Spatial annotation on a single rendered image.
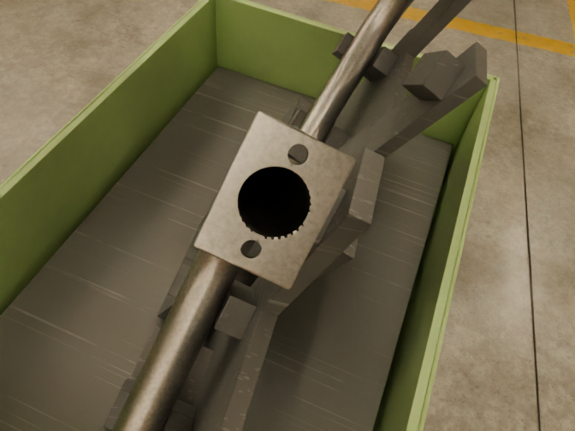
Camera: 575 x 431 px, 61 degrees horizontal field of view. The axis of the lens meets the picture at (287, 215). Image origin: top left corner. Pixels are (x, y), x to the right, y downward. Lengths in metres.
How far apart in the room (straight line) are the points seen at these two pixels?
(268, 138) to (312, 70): 0.58
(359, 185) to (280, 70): 0.56
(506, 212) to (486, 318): 0.47
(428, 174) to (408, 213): 0.08
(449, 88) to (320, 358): 0.29
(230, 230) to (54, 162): 0.39
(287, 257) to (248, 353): 0.13
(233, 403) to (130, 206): 0.37
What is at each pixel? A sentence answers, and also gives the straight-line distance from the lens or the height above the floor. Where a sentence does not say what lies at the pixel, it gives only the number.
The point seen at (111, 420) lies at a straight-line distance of 0.40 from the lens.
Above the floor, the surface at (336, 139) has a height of 0.96.
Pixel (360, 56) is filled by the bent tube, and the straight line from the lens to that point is 0.55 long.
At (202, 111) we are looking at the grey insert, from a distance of 0.73.
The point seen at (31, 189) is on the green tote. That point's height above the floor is 0.94.
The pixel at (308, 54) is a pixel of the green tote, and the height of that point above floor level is 0.91.
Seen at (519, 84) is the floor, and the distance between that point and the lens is 2.60.
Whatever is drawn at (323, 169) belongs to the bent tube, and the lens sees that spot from 0.18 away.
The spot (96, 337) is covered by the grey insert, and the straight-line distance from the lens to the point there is 0.54.
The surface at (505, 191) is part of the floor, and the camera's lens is 2.02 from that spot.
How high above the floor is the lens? 1.32
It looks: 52 degrees down
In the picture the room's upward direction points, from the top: 9 degrees clockwise
